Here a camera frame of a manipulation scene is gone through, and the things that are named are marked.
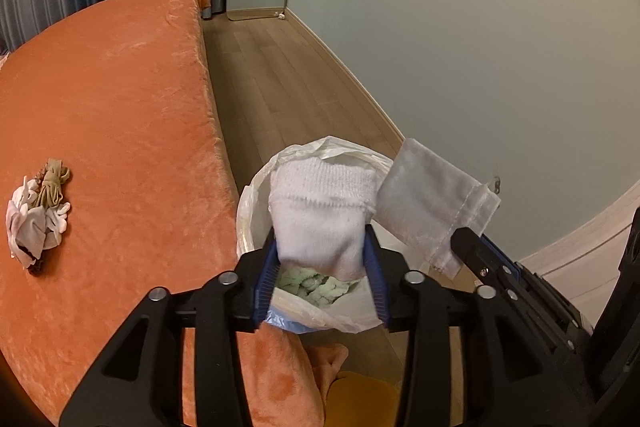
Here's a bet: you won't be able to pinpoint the orange blanket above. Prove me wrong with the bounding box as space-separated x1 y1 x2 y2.
0 0 351 427

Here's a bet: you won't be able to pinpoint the pile of socks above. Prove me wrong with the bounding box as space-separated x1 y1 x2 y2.
6 176 72 269

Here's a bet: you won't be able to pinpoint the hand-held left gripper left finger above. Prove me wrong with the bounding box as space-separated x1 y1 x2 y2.
57 227 281 427

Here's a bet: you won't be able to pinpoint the beige spotted scrunchie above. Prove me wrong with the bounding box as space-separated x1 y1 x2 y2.
12 243 48 276

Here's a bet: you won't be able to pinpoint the yellow cushion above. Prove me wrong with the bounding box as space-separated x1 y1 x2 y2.
325 372 402 427

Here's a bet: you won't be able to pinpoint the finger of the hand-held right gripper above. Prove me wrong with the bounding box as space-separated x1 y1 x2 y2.
451 227 526 303

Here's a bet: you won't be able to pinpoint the white drawstring pouch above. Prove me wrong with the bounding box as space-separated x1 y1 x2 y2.
376 138 502 280

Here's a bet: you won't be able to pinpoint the white sock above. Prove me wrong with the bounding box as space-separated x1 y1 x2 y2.
268 157 378 282

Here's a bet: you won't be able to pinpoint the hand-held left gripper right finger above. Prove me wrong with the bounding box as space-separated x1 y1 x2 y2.
362 224 596 427

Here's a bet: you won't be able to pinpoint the light blue plastic bag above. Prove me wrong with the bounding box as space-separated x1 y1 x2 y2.
265 308 321 336

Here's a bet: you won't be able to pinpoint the white furniture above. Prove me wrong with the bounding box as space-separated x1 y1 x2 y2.
519 194 640 327

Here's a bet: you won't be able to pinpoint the beige sock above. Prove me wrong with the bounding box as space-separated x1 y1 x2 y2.
30 158 73 210

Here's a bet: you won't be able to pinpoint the green fluffy cloth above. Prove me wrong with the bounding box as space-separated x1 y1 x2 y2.
274 269 361 308

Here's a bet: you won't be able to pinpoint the trash bin with white liner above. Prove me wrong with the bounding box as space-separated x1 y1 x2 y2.
236 136 401 335

